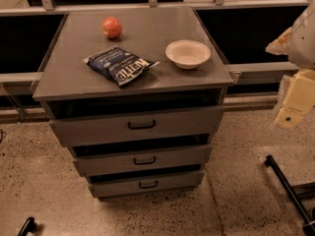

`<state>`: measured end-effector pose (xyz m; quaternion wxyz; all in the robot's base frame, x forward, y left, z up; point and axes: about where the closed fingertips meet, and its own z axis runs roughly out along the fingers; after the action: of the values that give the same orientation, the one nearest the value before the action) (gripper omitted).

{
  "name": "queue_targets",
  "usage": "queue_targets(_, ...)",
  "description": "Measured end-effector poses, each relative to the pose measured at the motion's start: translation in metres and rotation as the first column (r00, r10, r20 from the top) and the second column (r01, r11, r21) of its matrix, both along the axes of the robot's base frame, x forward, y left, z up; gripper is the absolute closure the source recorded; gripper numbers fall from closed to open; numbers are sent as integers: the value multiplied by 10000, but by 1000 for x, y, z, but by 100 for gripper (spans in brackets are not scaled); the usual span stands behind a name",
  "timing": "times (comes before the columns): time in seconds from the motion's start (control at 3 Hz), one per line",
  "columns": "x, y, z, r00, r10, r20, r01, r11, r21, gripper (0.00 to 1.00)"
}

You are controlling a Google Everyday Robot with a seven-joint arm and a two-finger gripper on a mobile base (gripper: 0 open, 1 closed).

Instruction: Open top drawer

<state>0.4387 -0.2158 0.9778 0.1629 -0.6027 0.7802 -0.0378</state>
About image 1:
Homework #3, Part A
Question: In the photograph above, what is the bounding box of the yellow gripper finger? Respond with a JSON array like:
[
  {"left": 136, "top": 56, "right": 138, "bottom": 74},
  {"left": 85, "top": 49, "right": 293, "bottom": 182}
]
[{"left": 274, "top": 70, "right": 315, "bottom": 130}]

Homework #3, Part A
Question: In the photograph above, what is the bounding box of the grey top drawer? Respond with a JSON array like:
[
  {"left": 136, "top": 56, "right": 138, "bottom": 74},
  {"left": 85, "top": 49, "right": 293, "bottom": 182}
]
[{"left": 50, "top": 106, "right": 222, "bottom": 148}]

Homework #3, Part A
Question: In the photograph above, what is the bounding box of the grey drawer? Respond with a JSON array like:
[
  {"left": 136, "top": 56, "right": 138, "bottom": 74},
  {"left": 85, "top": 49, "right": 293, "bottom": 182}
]
[
  {"left": 89, "top": 170, "right": 204, "bottom": 198},
  {"left": 50, "top": 106, "right": 222, "bottom": 148},
  {"left": 73, "top": 145, "right": 212, "bottom": 177}
]

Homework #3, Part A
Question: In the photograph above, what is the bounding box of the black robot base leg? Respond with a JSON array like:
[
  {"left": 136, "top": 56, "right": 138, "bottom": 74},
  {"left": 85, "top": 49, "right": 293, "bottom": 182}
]
[{"left": 265, "top": 155, "right": 315, "bottom": 236}]

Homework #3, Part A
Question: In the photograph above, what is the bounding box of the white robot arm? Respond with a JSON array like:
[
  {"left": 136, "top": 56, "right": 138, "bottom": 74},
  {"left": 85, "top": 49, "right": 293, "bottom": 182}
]
[{"left": 266, "top": 1, "right": 315, "bottom": 130}]

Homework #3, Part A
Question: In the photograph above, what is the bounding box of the grey middle drawer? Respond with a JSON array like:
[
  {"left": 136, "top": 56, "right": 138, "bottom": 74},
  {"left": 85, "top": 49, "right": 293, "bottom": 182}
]
[{"left": 73, "top": 145, "right": 212, "bottom": 177}]

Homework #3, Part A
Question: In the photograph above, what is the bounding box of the grey drawer cabinet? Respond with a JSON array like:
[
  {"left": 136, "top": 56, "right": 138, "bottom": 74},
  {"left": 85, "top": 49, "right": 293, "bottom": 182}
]
[{"left": 33, "top": 7, "right": 232, "bottom": 185}]

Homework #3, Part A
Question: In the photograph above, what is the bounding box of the grey bottom drawer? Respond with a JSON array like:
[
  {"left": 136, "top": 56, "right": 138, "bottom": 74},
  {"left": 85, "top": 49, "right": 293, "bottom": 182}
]
[{"left": 89, "top": 170, "right": 204, "bottom": 198}]

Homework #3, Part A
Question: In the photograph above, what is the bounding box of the white bowl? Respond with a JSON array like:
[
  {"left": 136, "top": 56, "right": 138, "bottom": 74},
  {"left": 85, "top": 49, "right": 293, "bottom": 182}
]
[{"left": 165, "top": 40, "right": 212, "bottom": 70}]

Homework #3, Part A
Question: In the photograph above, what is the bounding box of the blue kettle chips bag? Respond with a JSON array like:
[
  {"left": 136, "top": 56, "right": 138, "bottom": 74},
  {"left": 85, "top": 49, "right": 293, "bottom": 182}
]
[{"left": 84, "top": 46, "right": 158, "bottom": 87}]

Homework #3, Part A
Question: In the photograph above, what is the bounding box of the red apple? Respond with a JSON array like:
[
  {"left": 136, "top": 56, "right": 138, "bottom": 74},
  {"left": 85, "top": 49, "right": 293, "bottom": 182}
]
[{"left": 101, "top": 17, "right": 122, "bottom": 39}]

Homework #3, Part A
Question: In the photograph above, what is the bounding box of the black leg bottom left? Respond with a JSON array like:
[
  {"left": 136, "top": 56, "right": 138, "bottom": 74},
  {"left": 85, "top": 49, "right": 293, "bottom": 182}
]
[{"left": 17, "top": 216, "right": 36, "bottom": 236}]

